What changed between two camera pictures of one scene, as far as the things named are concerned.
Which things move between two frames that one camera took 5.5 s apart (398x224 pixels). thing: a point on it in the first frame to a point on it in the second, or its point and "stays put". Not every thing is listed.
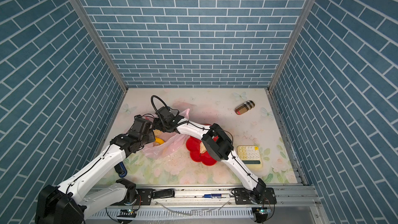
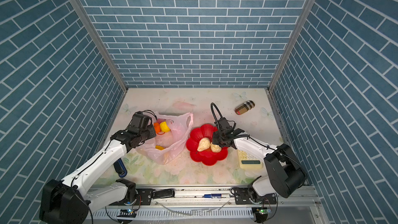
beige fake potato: [202, 148] stays put
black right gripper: [156, 123] to [214, 140]
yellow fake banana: [159, 140] to [159, 148]
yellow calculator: [250, 156] stays put
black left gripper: [152, 135] stays put
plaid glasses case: [244, 107] stays put
